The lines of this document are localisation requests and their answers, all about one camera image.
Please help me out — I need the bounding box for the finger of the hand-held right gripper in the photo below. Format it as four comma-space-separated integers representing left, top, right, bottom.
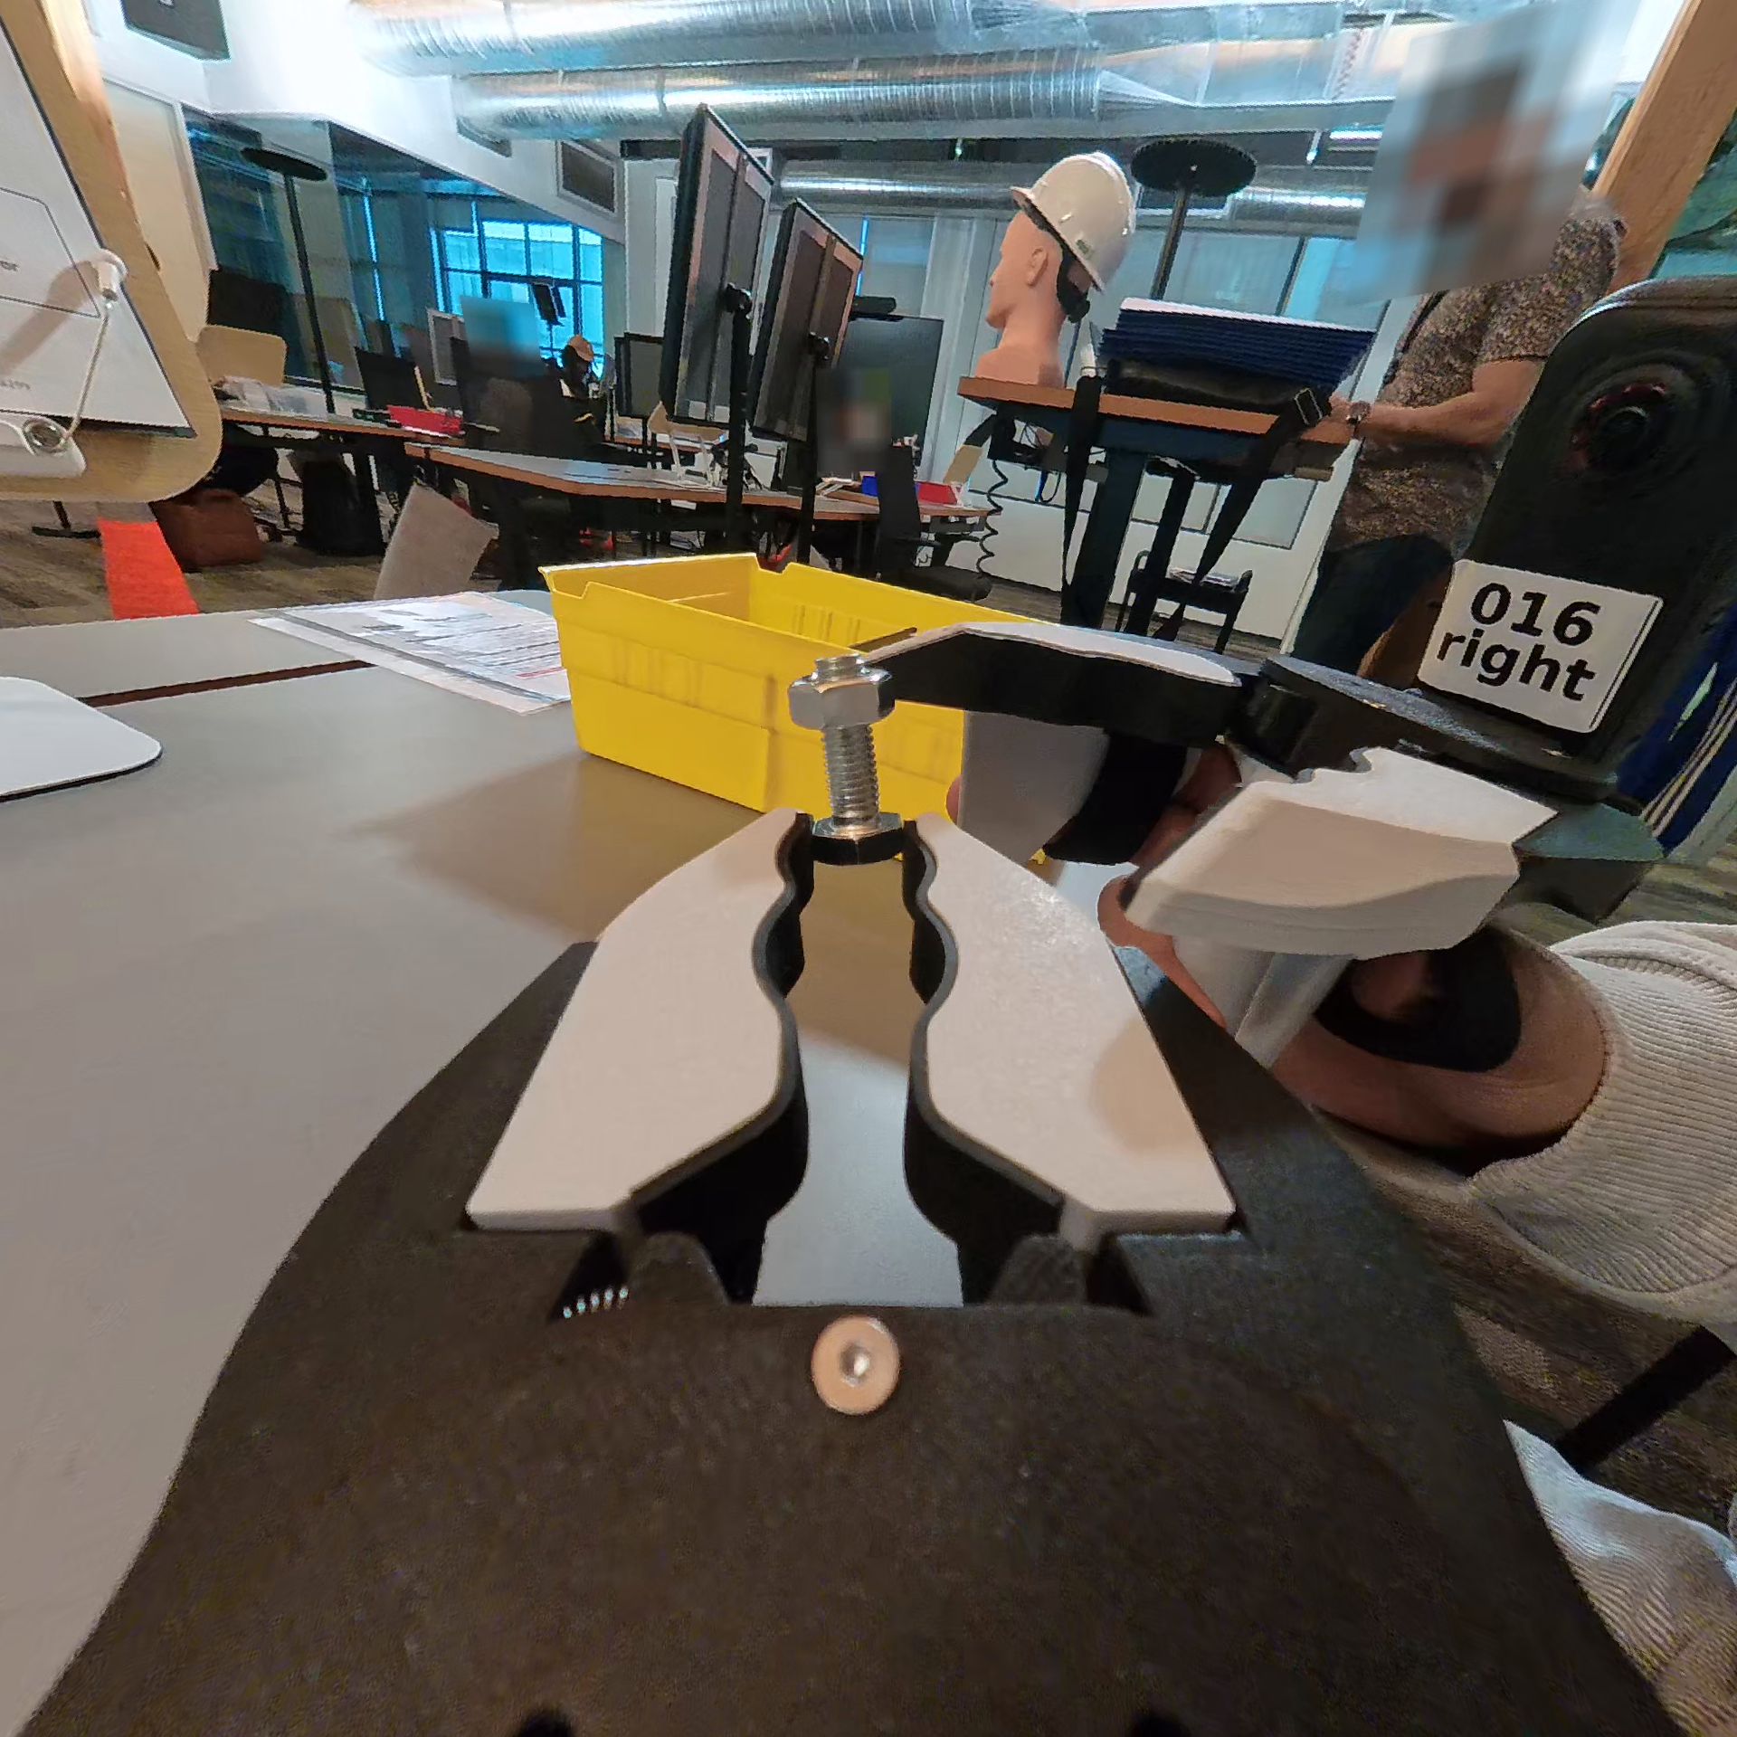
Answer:
860, 619, 1246, 747

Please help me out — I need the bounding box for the mannequin head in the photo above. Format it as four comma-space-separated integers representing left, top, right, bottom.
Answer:
974, 207, 1094, 384

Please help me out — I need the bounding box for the white hard hat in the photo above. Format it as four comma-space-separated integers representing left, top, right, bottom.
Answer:
1011, 151, 1139, 294

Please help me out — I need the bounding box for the wooden standing desk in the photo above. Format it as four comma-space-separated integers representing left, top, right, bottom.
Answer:
956, 372, 1359, 639

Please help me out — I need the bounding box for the blue track jacket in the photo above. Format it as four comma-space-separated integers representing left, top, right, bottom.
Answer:
1614, 731, 1737, 856

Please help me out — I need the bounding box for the long office table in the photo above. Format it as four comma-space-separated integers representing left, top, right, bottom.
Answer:
408, 444, 992, 579

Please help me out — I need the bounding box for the grey tilted panel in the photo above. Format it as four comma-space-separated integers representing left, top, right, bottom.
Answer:
373, 483, 497, 602

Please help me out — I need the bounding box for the small black monitor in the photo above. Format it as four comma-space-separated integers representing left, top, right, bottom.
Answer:
842, 314, 948, 449

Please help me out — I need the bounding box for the orange floor marker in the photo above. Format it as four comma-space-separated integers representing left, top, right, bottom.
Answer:
97, 519, 200, 618

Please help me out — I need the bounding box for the laminated instruction sheet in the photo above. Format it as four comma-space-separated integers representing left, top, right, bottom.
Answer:
251, 588, 572, 718

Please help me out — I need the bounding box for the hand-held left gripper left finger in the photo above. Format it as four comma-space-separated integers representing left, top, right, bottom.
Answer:
464, 805, 811, 1235

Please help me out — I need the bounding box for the instruction sheet on white stand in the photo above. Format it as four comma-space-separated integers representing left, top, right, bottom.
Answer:
0, 0, 221, 499

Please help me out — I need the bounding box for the wooden post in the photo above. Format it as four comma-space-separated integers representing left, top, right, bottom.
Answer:
1595, 0, 1737, 294

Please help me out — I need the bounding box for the grey desk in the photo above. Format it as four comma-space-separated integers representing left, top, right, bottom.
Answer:
0, 588, 1073, 1725

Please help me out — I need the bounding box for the yellow plastic bin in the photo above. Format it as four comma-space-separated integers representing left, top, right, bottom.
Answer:
539, 554, 1073, 870

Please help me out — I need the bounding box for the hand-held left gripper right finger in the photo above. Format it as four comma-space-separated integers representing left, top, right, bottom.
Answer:
902, 810, 1238, 1239

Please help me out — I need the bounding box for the silver ventilation duct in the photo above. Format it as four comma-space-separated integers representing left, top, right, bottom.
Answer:
454, 59, 1209, 138
359, 0, 1359, 69

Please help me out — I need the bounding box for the stack of blue folders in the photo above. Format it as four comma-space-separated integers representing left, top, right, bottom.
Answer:
1091, 310, 1379, 400

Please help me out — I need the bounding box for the large black monitor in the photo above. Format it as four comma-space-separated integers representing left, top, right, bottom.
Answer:
657, 105, 778, 425
748, 197, 866, 449

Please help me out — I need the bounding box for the steel hex nut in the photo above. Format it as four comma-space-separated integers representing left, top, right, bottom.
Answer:
788, 668, 892, 731

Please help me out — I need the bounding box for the brown bag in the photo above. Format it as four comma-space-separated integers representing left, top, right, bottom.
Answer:
148, 486, 268, 572

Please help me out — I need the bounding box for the black office chair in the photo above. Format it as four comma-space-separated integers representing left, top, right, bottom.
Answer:
874, 439, 992, 599

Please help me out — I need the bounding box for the steel bolt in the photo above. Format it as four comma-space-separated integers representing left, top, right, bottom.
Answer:
789, 653, 903, 862

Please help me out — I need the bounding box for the person's right hand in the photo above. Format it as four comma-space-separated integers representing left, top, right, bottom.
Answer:
948, 744, 1613, 1158

